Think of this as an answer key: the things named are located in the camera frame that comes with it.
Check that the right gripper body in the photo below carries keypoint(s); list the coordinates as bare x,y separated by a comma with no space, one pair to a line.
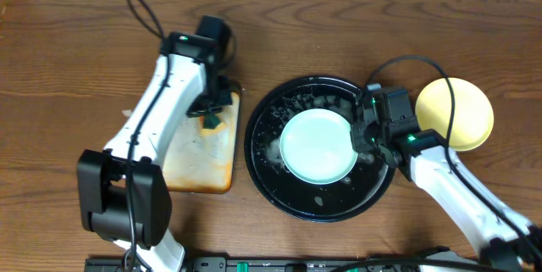
367,137

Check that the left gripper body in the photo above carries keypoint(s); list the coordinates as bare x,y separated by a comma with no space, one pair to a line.
209,108

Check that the green yellow sponge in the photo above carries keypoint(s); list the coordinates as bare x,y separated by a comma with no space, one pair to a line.
211,125

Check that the light blue plate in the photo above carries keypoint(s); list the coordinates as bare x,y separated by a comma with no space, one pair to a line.
315,146

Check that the yellow plate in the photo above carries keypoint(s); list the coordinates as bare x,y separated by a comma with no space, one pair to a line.
473,117

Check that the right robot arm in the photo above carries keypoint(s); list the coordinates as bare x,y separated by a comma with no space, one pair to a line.
502,237

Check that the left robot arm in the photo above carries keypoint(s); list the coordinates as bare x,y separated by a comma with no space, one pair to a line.
122,192

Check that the round black tray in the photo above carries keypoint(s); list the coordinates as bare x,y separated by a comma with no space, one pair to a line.
346,198

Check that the rectangular soapy black tray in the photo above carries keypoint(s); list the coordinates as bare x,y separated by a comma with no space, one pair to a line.
202,160

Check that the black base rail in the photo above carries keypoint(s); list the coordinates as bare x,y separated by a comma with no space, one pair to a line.
222,264

